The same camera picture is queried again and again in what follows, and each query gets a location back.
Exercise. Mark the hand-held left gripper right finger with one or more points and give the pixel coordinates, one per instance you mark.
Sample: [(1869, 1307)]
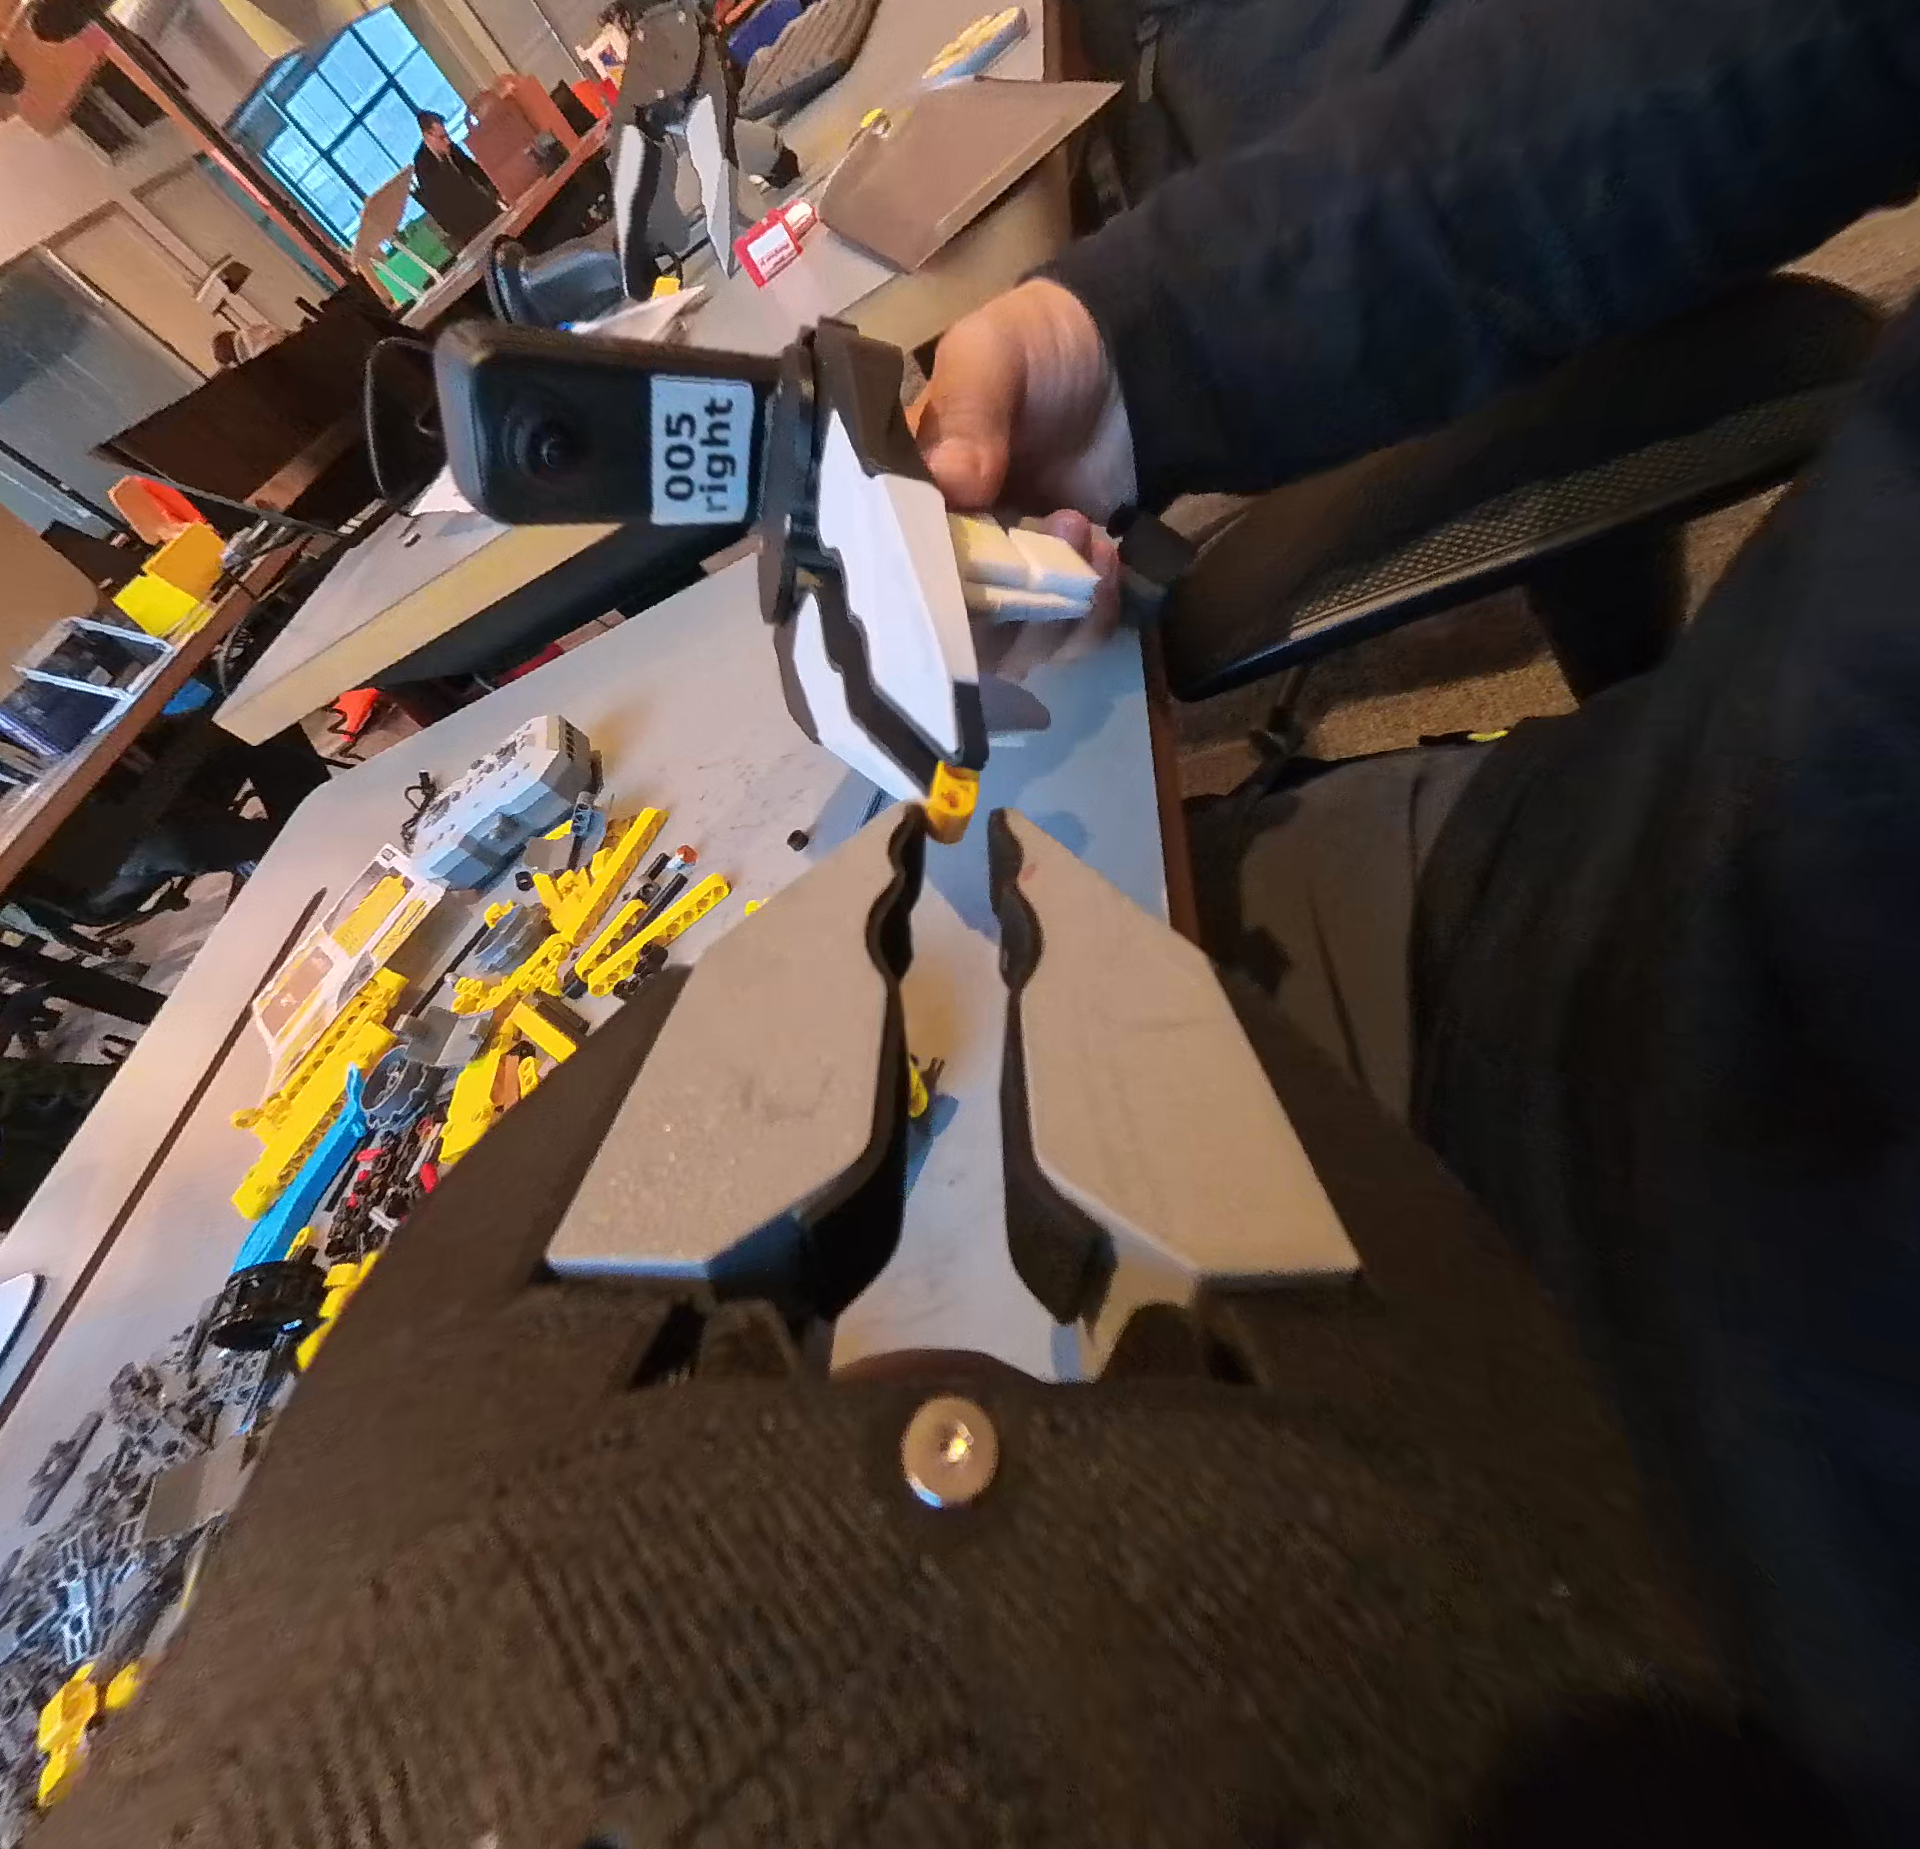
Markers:
[(1174, 1121)]

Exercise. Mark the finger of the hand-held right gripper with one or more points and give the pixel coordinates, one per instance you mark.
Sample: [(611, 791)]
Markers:
[(894, 591), (843, 690)]

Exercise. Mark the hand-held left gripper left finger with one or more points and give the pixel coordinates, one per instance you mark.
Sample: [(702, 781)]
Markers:
[(737, 1121)]

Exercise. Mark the small yellow connector piece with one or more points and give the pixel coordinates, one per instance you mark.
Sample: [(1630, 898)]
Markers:
[(948, 811)]

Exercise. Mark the spread of yellow beams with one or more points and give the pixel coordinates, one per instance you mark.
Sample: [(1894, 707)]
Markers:
[(607, 923)]

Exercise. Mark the person's right forearm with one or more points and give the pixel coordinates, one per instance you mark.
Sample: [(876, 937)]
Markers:
[(1429, 200)]

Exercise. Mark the grey desk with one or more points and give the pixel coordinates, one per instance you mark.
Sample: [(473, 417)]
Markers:
[(720, 737)]

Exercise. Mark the person's right hand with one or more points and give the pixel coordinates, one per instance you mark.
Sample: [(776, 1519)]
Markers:
[(1037, 388)]

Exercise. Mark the neighbouring grey table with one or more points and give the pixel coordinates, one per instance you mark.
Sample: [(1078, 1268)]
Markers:
[(451, 607)]

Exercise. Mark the green bin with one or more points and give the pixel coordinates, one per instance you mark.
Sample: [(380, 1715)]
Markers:
[(413, 265)]

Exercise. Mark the red white small box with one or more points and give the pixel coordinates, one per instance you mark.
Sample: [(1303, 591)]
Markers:
[(776, 241)]

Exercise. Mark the black white standing tool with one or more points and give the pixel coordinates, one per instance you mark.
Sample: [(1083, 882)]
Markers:
[(678, 155)]

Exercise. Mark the black monitor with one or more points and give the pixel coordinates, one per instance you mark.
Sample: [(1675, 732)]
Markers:
[(275, 409)]

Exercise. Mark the grey battery box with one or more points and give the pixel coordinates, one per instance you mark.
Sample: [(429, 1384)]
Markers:
[(502, 800)]

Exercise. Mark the pile of black red pieces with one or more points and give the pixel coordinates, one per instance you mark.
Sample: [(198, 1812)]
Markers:
[(371, 1199)]

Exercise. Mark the window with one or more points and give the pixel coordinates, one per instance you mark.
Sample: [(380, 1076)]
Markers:
[(345, 120)]

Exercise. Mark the stack of yellow panels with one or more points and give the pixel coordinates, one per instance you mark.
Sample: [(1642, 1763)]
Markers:
[(311, 1090)]

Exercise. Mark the grey flat panel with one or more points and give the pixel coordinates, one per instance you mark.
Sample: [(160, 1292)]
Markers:
[(960, 169)]

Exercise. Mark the sticker sheet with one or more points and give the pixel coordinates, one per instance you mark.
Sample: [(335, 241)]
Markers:
[(335, 950)]

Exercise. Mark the blue brick separator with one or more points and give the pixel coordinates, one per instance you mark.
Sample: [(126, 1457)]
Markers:
[(305, 1193)]

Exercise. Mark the black keyboard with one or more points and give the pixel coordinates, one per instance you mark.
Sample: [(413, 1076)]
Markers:
[(808, 40)]

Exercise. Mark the yellow bin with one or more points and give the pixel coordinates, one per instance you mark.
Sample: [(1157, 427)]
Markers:
[(168, 578)]

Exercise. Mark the orange container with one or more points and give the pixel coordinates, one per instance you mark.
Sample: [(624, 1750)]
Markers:
[(153, 512)]

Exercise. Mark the person's dark clothing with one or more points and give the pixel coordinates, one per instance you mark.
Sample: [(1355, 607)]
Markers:
[(1644, 974)]

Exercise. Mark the black wheel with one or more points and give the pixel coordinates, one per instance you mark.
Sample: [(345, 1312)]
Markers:
[(257, 1303)]

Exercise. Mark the clear sign holder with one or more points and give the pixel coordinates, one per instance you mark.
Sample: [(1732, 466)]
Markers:
[(91, 685)]

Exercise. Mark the wooden table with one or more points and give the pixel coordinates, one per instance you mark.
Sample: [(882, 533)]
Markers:
[(91, 784)]

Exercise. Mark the pile of grey track links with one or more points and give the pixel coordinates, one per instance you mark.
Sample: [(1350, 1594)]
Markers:
[(105, 1504)]

